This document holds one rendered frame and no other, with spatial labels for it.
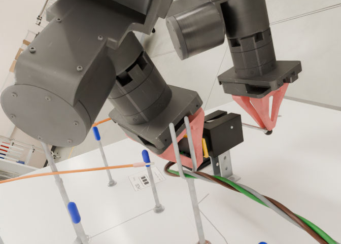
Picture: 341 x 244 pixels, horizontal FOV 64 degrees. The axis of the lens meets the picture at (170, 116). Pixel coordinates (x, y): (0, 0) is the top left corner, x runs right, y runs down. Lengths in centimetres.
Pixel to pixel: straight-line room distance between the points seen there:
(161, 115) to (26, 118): 12
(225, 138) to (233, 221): 10
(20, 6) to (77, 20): 839
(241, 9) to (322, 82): 147
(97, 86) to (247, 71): 24
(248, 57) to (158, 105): 16
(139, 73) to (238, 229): 19
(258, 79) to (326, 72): 146
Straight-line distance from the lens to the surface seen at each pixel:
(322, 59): 189
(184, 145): 33
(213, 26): 35
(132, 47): 24
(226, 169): 39
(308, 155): 45
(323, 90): 177
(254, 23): 37
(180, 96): 27
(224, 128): 35
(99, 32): 19
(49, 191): 50
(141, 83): 25
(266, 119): 42
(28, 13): 855
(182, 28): 34
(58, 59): 17
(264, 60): 38
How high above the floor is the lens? 137
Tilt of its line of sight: 28 degrees down
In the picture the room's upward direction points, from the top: 65 degrees counter-clockwise
